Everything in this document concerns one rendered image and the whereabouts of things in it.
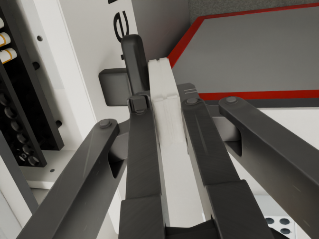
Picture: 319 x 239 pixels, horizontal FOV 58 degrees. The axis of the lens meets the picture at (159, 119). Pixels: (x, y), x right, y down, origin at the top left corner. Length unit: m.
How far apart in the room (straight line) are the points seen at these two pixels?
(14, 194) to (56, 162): 0.08
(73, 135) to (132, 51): 0.20
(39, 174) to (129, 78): 0.20
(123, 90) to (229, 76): 0.31
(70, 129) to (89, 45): 0.17
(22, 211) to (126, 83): 0.18
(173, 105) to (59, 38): 0.09
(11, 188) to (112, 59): 0.16
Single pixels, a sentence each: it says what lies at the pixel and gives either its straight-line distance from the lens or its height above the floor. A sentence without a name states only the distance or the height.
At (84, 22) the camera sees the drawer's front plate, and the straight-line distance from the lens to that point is 0.21.
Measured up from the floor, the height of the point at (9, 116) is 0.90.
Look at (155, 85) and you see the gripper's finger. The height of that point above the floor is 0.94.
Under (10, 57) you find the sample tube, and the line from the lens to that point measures 0.30.
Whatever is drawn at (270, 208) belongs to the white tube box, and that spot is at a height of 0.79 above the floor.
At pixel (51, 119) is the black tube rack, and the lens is 0.33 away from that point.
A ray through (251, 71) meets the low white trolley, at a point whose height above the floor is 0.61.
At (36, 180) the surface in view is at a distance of 0.36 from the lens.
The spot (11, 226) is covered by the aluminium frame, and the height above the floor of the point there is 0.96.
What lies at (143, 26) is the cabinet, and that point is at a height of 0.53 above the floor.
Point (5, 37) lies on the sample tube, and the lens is 0.30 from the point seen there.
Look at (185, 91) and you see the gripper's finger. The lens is 0.17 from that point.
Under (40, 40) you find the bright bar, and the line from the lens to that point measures 0.31.
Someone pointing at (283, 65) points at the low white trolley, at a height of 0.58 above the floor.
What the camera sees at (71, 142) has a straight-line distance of 0.37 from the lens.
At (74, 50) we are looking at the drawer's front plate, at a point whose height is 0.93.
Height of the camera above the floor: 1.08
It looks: 55 degrees down
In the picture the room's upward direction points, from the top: 152 degrees counter-clockwise
